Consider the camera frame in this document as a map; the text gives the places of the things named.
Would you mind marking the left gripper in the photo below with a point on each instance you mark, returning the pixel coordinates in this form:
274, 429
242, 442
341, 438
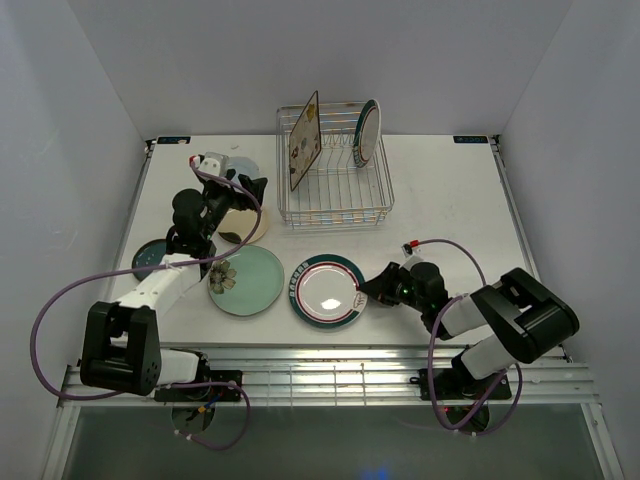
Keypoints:
256, 186

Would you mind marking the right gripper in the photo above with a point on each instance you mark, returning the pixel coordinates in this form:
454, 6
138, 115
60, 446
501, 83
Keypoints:
381, 285

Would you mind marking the light blue scalloped plate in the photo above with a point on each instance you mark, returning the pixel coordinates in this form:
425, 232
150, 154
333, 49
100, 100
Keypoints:
243, 166

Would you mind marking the cream plate with flowers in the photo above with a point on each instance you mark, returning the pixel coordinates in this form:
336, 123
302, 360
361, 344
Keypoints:
237, 224

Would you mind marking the white plate teal rim front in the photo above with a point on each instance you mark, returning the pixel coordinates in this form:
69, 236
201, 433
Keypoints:
324, 291

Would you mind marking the white plate teal rim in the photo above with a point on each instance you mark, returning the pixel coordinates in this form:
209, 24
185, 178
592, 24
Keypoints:
324, 291
367, 133

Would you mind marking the square floral plate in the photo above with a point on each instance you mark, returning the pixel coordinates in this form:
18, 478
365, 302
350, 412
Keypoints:
304, 141

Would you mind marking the mint green flower plate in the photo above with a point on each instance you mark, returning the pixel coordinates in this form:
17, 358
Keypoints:
247, 282

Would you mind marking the white plate teal rim back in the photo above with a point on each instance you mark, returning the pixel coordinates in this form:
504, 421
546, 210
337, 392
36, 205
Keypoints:
367, 133

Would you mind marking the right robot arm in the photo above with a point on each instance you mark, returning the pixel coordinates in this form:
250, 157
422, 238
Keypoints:
525, 318

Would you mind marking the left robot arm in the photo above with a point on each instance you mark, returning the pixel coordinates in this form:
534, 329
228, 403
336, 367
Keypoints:
121, 349

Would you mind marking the dark label sticker left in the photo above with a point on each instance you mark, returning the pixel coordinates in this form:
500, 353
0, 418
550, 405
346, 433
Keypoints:
173, 140

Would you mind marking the dark label sticker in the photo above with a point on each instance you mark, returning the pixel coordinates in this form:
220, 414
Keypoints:
173, 140
470, 139

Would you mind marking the dark teal saucer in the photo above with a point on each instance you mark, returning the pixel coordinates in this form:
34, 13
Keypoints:
149, 254

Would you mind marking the dark label sticker right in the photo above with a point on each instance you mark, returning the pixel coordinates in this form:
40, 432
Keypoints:
470, 139

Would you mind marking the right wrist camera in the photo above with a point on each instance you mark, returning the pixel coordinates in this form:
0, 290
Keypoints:
411, 251

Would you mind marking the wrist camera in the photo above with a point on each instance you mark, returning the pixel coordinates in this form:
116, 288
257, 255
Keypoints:
213, 163
411, 251

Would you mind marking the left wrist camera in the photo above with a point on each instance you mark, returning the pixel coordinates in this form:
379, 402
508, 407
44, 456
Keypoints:
213, 163

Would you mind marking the metal wire dish rack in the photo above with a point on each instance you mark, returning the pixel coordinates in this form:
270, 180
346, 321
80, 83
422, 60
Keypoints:
335, 192

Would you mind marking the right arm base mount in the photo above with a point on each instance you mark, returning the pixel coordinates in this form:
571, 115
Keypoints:
447, 388

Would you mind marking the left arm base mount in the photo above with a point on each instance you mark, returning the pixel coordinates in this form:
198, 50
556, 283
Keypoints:
205, 394

